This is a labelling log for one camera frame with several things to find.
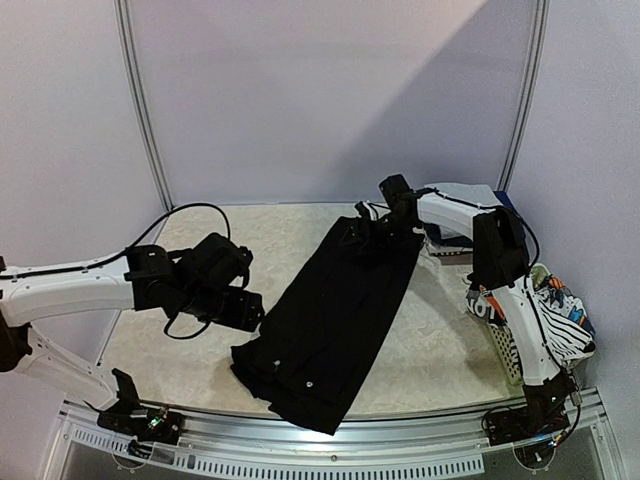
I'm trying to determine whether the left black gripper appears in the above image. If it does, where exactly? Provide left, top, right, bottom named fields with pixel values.
left=179, top=284, right=266, bottom=332

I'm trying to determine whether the grey tank top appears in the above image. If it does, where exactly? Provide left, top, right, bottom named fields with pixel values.
left=426, top=182, right=502, bottom=207

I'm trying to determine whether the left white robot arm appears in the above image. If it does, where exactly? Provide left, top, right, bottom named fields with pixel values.
left=1, top=233, right=264, bottom=434

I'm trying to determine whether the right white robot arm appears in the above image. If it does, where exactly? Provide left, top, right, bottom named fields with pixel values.
left=377, top=185, right=592, bottom=436

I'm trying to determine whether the white perforated laundry basket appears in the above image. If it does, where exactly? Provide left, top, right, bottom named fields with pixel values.
left=467, top=264, right=551, bottom=386

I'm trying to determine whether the folded blue garment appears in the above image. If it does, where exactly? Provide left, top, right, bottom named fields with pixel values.
left=418, top=191, right=525, bottom=247

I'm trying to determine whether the colourful graphic print garment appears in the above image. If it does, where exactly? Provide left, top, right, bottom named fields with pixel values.
left=462, top=272, right=599, bottom=376

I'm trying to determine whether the black white striped garment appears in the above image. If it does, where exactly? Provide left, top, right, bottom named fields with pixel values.
left=534, top=292, right=596, bottom=368

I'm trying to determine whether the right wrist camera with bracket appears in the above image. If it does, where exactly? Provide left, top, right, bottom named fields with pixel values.
left=355, top=174, right=414, bottom=221

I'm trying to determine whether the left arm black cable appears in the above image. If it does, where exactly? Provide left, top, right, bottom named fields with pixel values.
left=0, top=202, right=251, bottom=339

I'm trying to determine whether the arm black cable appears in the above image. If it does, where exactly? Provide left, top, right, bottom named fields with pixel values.
left=434, top=192, right=584, bottom=446
left=0, top=202, right=251, bottom=339

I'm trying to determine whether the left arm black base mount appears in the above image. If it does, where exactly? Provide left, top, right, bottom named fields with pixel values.
left=97, top=368, right=185, bottom=445

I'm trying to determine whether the aluminium front rail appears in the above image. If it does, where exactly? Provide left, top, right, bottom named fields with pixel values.
left=43, top=389, right=626, bottom=479

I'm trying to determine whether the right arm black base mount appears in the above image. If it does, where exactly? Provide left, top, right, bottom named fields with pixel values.
left=481, top=375, right=582, bottom=448

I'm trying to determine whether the right aluminium corner post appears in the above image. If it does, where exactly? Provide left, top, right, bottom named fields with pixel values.
left=497, top=0, right=549, bottom=191

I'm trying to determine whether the aluminium corner post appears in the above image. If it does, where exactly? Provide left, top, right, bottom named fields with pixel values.
left=113, top=0, right=175, bottom=214
left=497, top=0, right=549, bottom=191

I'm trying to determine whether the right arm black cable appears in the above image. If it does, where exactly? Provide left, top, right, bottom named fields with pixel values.
left=434, top=192, right=584, bottom=446

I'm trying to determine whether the left aluminium corner post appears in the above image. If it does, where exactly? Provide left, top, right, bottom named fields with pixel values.
left=113, top=0, right=175, bottom=214

